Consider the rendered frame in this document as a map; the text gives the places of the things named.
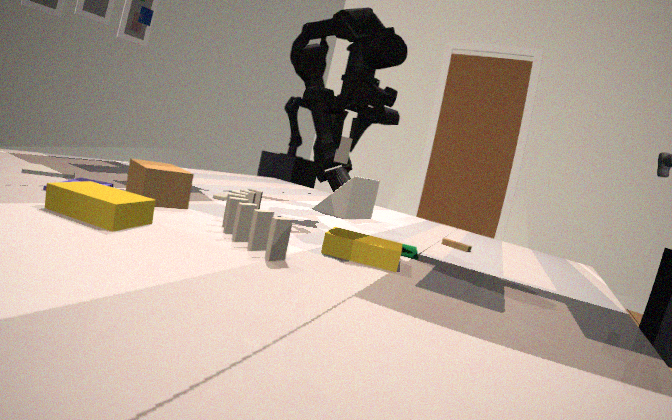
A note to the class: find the purple flat rectangular block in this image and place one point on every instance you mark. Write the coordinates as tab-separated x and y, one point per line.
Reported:
86	180

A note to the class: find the green flat rectangular block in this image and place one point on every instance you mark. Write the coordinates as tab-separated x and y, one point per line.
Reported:
409	251

